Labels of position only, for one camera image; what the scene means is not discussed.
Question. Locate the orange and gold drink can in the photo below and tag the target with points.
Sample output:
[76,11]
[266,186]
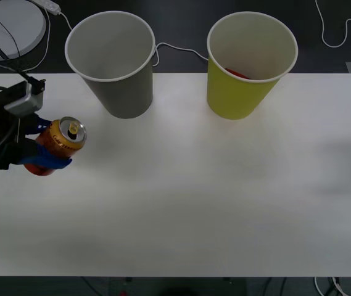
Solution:
[59,143]

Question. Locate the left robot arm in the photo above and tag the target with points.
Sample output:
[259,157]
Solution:
[24,98]

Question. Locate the grey plastic waste bin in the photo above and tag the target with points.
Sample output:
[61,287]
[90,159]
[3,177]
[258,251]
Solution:
[122,92]

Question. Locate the white power strip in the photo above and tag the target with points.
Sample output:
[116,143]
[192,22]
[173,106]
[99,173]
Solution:
[48,4]

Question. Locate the yellow-green plastic waste bin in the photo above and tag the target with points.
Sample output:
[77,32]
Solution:
[233,95]

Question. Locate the red can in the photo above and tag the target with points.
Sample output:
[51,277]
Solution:
[238,74]

